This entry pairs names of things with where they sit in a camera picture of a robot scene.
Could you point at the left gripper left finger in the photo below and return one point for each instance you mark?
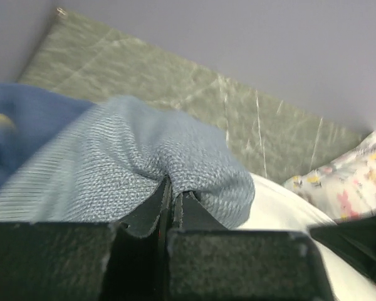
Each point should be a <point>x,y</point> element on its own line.
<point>117,260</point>

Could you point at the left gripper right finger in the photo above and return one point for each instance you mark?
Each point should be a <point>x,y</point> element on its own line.
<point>208,262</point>

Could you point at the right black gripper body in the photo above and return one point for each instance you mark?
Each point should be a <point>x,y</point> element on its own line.
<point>354,241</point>

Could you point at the blue pillowcase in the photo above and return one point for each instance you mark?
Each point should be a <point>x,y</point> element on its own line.
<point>64,159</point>

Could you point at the floral patterned pillow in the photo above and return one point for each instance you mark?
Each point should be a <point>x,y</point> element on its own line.
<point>344,188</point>

